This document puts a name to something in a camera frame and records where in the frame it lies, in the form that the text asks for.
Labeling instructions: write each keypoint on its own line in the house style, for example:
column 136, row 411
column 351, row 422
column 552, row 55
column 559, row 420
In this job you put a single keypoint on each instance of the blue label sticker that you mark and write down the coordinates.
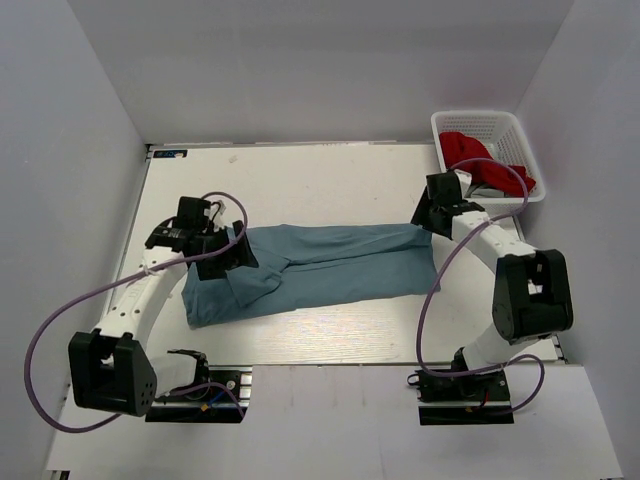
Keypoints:
column 170, row 154

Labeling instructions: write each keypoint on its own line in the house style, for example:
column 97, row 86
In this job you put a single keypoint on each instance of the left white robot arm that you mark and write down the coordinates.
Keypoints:
column 110, row 368

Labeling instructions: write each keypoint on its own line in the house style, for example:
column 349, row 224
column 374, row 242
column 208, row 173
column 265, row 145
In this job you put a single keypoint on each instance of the red t-shirt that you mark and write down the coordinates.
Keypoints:
column 470, row 155

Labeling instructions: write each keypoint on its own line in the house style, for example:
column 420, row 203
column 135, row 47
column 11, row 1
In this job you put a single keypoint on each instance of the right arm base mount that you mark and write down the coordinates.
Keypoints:
column 474, row 400

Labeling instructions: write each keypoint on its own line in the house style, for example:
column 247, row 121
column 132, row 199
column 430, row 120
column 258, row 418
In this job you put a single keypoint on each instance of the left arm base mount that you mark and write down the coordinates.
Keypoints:
column 225, row 403

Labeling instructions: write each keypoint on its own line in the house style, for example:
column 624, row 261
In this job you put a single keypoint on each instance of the blue-grey t-shirt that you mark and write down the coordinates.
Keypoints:
column 307, row 267

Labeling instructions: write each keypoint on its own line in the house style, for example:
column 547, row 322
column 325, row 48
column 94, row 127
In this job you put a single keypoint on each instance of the grey t-shirt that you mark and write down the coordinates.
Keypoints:
column 483, row 191

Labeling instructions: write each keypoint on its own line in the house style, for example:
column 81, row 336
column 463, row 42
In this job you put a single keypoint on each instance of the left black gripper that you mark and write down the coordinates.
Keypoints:
column 236, row 256

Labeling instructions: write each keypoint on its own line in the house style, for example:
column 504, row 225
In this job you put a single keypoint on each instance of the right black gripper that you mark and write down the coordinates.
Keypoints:
column 422, row 216

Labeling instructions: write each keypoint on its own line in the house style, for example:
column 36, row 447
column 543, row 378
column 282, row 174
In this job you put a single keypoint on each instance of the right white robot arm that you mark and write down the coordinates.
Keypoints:
column 531, row 296

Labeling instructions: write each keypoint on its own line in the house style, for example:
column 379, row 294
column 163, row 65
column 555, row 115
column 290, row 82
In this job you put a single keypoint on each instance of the white plastic basket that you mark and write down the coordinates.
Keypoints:
column 500, row 133

